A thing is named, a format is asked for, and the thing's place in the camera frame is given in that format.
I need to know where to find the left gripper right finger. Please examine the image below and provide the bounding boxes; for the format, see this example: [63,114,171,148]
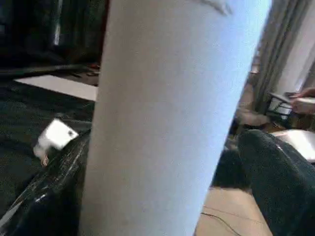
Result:
[238,129,315,236]

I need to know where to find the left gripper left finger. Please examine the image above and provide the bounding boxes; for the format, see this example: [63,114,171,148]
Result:
[0,129,93,236]

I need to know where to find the white plastic table leg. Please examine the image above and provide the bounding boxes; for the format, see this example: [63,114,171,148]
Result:
[78,0,273,236]

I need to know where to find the black mat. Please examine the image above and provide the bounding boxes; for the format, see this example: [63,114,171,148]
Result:
[0,79,97,217]

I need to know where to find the grey curtain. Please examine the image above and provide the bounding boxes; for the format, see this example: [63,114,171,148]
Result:
[253,0,315,116]

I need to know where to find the black cabinet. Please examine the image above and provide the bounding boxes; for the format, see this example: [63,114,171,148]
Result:
[0,0,110,70]

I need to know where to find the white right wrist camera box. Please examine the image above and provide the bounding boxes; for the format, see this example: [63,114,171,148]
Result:
[32,117,79,167]

